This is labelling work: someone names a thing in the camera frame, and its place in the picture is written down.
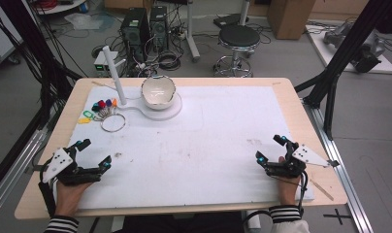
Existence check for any person's right hand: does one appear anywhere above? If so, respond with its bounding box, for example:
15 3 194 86
276 155 304 208

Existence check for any white ceramic bowl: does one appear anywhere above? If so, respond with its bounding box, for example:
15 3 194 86
141 74 177 111

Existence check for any flat black case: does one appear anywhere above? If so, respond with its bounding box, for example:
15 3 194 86
212 13 250 29

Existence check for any aluminium rail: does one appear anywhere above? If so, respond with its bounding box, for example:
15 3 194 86
0 128 51 222
301 96 376 233

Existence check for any black round stool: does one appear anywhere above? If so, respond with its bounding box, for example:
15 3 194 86
212 24 262 79

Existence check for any slim black computer tower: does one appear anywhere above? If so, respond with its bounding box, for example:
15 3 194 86
149 5 170 53

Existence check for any thin wooden stick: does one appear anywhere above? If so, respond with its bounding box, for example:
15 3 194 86
90 80 118 92
308 177 336 202

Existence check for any person's dark lap clothing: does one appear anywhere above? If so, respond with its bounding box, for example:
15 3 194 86
112 211 247 233

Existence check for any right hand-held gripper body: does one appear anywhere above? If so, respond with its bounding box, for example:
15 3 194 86
264 141 341 179

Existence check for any white table mat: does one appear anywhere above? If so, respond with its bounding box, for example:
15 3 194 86
56 84 315 211

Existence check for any round white table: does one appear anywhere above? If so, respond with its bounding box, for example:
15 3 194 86
31 0 88 17

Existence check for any key ring with coloured tags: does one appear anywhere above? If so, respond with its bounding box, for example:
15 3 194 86
77 98 127 134

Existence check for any white power supply box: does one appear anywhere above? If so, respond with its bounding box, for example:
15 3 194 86
93 50 128 78

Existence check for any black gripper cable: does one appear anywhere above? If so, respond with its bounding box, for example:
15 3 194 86
242 170 310 228

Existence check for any large black computer tower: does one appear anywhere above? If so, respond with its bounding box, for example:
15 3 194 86
120 7 152 63

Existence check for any person's left hand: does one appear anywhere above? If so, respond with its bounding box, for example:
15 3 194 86
53 181 95 217

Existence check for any grey machine on board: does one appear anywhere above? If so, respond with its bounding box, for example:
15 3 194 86
322 21 392 75

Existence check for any clear plastic bag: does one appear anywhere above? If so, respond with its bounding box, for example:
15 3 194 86
63 12 116 33

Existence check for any white desk leg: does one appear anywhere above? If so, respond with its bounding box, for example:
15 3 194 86
183 0 202 63

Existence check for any white floor board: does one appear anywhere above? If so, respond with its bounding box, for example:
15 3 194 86
305 20 392 76

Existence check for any white stand with pole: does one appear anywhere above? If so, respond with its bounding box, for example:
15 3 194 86
102 45 184 122

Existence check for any black metal frame strut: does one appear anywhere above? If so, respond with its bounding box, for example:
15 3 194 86
0 0 83 195
294 0 392 141

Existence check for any brown cardboard box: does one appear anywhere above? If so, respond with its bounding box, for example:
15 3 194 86
266 0 317 41

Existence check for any black wrist strap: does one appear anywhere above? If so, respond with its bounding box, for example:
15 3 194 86
37 179 58 218

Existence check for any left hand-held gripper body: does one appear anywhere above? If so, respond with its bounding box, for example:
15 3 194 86
41 145 104 187

